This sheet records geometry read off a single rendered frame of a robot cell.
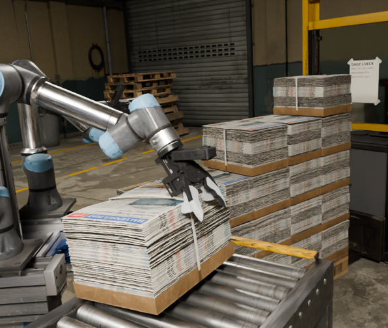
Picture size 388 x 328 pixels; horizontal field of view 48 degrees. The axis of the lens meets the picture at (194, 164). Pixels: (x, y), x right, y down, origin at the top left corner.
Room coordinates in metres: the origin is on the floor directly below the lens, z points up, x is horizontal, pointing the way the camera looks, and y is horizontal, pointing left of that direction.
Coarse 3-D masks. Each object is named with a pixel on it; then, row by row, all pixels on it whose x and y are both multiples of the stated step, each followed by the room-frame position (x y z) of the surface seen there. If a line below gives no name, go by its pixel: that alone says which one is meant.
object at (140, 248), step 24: (72, 216) 1.08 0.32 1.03; (96, 216) 1.04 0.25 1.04; (120, 216) 1.01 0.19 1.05; (144, 216) 0.99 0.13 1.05; (168, 216) 1.00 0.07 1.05; (72, 240) 1.07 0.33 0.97; (96, 240) 1.01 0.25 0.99; (120, 240) 0.97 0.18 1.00; (144, 240) 0.93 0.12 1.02; (168, 240) 0.99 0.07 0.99; (72, 264) 1.08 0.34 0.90; (96, 264) 1.03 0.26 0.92; (120, 264) 0.98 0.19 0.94; (144, 264) 0.94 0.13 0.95; (168, 264) 0.98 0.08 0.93; (120, 288) 0.98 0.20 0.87; (144, 288) 0.94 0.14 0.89
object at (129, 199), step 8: (112, 200) 1.23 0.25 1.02; (120, 200) 1.20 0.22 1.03; (128, 200) 1.19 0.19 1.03; (136, 200) 1.17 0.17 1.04; (144, 200) 1.16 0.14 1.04; (152, 200) 1.14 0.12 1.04; (160, 200) 1.12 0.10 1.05; (168, 200) 1.11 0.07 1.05; (176, 200) 1.10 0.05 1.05; (184, 216) 1.06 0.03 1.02; (192, 232) 1.07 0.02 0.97; (192, 240) 1.07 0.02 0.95; (192, 248) 1.07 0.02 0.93; (200, 248) 1.10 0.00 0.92; (192, 256) 1.07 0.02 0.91; (200, 256) 1.09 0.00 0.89; (192, 264) 1.06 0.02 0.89
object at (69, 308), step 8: (64, 304) 1.05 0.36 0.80; (72, 304) 1.05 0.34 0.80; (80, 304) 1.05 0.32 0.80; (88, 304) 1.06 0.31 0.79; (48, 312) 1.01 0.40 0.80; (56, 312) 1.01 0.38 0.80; (64, 312) 1.01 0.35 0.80; (72, 312) 1.02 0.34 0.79; (40, 320) 0.98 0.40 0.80; (48, 320) 0.98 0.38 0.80; (56, 320) 0.98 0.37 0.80
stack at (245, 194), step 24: (288, 168) 2.30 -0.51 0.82; (312, 168) 2.43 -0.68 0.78; (120, 192) 2.02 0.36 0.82; (240, 192) 2.08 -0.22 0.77; (264, 192) 2.18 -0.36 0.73; (288, 192) 2.29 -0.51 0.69; (264, 216) 2.18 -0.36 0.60; (288, 216) 2.28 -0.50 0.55; (312, 216) 2.43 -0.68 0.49; (264, 240) 2.17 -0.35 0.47; (312, 240) 2.42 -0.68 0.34; (288, 264) 2.28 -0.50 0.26
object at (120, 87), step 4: (120, 84) 2.17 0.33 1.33; (120, 88) 2.16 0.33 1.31; (124, 88) 2.17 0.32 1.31; (116, 92) 2.17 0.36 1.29; (120, 92) 2.16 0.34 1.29; (116, 96) 2.15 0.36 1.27; (120, 96) 2.16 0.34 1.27; (112, 100) 2.17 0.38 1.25; (116, 100) 2.15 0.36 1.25; (112, 104) 2.15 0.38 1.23; (116, 104) 2.15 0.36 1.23
